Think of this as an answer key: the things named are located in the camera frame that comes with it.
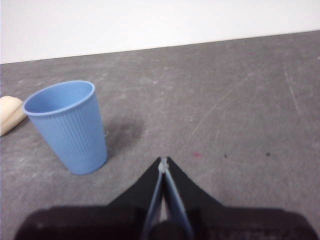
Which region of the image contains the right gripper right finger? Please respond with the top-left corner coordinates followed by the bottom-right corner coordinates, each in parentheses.
top-left (163, 156), bottom-right (226, 240)

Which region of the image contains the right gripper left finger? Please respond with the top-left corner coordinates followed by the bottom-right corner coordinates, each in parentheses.
top-left (107, 156), bottom-right (165, 240)

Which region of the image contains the blue ribbed plastic cup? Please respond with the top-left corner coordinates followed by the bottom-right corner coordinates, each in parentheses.
top-left (22, 79), bottom-right (108, 175)

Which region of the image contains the grey-handled sponge cup brush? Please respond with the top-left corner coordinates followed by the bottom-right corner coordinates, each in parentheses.
top-left (0, 96), bottom-right (26, 137)

